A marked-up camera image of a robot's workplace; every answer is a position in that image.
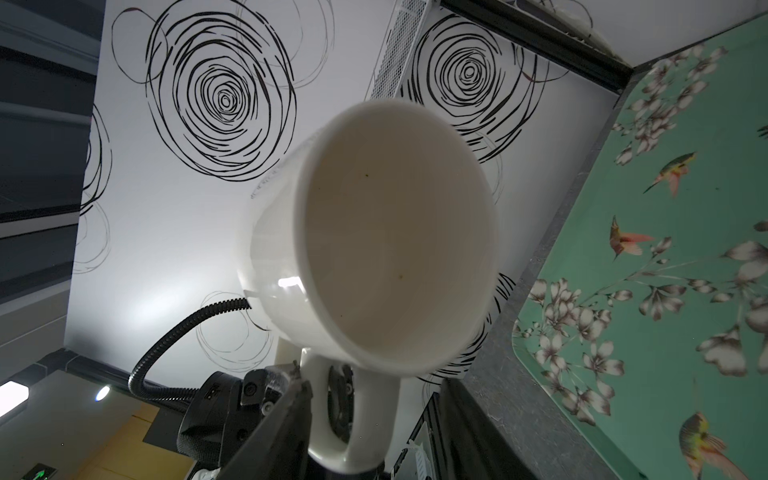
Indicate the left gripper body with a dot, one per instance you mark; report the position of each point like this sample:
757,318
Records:
226,410

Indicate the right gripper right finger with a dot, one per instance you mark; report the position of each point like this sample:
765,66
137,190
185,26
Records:
474,447

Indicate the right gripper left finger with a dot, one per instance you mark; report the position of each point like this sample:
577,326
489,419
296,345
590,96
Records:
278,448

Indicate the white ribbed mug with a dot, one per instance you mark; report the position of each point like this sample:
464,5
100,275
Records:
373,247

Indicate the green floral tray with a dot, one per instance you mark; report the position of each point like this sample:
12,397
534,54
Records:
647,324

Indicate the white wire shelf basket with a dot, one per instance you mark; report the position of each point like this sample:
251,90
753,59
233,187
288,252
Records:
406,21

